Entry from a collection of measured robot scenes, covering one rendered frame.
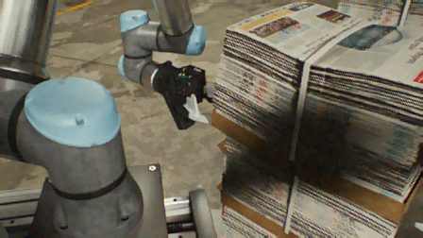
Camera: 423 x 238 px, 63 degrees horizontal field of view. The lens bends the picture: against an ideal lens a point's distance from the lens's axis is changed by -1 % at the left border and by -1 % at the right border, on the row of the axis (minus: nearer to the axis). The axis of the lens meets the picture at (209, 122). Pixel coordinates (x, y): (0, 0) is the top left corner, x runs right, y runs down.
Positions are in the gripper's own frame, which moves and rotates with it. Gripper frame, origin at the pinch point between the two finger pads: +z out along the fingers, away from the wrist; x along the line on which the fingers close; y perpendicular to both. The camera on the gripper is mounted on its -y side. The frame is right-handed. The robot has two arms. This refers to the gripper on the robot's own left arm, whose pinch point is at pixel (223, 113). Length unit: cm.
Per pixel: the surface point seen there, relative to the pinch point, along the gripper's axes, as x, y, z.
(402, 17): 54, 14, 19
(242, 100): -6.0, 9.6, 9.4
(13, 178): -19, -85, -130
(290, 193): -2.2, -10.2, 20.3
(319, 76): -5.3, 18.7, 23.1
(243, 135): -5.9, 1.8, 10.0
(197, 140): 73, -85, -79
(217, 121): -5.9, 2.2, 3.3
